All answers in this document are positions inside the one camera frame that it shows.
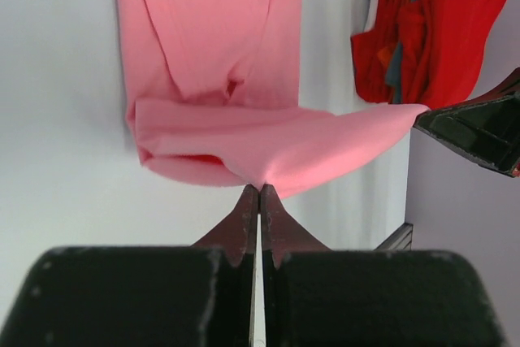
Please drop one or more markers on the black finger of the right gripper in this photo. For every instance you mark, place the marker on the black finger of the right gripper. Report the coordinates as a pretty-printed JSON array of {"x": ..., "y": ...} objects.
[
  {"x": 485, "y": 133},
  {"x": 508, "y": 87}
]

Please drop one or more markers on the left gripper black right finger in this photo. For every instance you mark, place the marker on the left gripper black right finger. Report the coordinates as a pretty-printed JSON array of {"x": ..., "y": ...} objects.
[{"x": 315, "y": 296}]

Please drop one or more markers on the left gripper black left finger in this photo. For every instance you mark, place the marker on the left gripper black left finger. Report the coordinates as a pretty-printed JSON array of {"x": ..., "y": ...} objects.
[{"x": 197, "y": 295}]

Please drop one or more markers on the pink t shirt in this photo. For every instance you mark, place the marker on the pink t shirt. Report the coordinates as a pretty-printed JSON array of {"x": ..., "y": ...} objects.
[{"x": 212, "y": 98}]

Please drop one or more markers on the red folded t shirt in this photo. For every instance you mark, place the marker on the red folded t shirt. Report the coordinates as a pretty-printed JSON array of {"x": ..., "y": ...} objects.
[{"x": 426, "y": 52}]

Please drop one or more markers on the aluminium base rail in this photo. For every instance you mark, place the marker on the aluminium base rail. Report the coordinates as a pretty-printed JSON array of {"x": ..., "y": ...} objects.
[{"x": 401, "y": 239}]

